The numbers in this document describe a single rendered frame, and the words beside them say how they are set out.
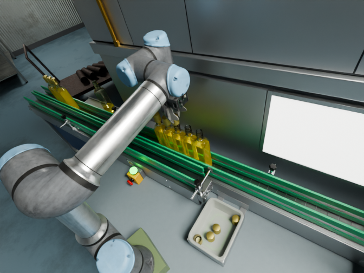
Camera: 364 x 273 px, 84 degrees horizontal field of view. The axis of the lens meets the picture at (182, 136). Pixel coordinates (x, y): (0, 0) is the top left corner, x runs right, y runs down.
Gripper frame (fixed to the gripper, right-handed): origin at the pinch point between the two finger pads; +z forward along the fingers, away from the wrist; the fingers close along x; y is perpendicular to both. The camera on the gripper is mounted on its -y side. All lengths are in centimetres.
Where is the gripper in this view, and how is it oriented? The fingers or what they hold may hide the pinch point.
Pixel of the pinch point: (174, 117)
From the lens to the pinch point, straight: 88.6
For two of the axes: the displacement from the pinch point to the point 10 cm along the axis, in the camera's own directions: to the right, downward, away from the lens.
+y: 8.1, 3.2, -4.9
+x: 5.6, -6.8, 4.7
